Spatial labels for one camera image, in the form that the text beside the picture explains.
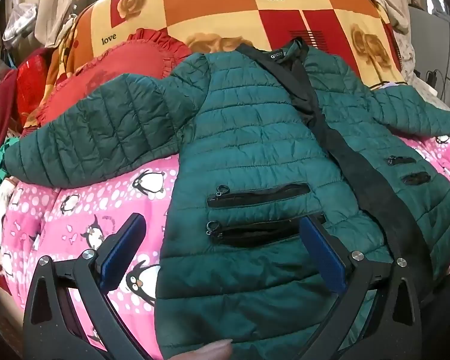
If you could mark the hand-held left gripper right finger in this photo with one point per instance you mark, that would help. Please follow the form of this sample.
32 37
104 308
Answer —
324 259

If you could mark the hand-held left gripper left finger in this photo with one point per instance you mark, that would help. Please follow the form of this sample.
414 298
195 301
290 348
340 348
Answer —
124 246

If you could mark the green quilted puffer jacket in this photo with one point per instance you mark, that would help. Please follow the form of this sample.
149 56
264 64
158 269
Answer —
247 127

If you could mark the person's left hand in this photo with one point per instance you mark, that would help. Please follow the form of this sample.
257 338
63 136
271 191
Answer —
206 350

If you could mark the pink penguin print blanket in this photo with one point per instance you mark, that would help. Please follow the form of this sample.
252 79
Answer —
97 202

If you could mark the dark red cloth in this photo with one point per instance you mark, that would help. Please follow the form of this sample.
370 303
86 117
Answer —
3 108

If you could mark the red heart-shaped frilled pillow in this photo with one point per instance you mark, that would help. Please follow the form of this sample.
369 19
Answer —
135 60

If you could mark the shiny red bag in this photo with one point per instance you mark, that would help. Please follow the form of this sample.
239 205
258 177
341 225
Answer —
32 82

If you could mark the grey cabinet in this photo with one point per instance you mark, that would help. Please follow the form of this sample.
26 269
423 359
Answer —
431 45

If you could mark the clear plastic bag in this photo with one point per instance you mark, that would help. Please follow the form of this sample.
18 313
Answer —
20 22

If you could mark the beige curtain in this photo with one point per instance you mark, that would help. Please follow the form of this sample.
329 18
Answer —
60 3
394 13

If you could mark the orange rose print blanket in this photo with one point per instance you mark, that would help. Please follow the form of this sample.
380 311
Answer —
217 7

